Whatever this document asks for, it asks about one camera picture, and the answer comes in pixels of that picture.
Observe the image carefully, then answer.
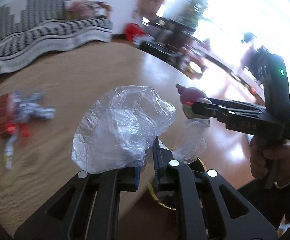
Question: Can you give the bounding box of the black white striped sofa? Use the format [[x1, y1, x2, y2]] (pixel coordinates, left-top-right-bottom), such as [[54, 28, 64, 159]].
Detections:
[[0, 0, 113, 75]]

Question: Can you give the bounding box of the red plastic bag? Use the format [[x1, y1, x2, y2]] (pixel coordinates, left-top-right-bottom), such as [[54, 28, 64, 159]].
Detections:
[[124, 23, 145, 42]]

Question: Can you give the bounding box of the crumpled blue white wrapper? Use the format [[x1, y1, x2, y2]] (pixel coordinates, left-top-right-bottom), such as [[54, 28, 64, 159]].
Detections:
[[13, 92, 56, 124]]

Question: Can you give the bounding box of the clear plastic bag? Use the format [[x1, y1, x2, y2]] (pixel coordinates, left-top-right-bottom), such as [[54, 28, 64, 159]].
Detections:
[[71, 84, 211, 175]]

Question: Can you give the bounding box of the pink floral cushion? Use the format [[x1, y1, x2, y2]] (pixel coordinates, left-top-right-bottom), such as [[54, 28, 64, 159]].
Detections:
[[65, 0, 112, 21]]

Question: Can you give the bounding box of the dark wooden side table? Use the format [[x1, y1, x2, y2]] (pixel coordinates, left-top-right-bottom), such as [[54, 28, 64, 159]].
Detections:
[[139, 18, 196, 69]]

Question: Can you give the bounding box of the green potted plant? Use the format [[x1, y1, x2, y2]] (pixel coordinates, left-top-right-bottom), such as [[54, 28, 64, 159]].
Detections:
[[181, 0, 208, 29]]

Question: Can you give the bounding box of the person's right hand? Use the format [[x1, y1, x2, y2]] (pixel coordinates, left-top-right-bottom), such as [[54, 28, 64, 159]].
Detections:
[[250, 136, 290, 187]]

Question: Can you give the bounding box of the pink plastic toy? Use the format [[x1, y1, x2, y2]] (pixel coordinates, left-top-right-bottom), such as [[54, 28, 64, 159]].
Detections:
[[176, 84, 212, 119]]

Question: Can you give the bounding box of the red cigarette box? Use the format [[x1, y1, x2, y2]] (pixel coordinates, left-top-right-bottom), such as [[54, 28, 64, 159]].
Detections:
[[0, 92, 31, 138]]

